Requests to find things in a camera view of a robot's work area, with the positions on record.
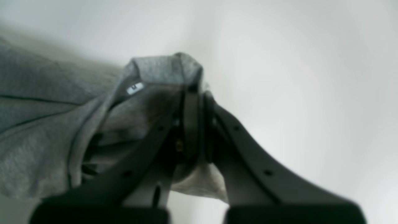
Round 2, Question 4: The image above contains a right gripper black image-right right finger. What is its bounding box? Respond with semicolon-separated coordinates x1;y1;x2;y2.
203;91;366;224

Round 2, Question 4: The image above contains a grey T-shirt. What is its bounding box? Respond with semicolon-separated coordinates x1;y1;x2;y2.
0;37;229;204

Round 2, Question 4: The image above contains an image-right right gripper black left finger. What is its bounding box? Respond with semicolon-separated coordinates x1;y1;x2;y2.
30;87;200;224

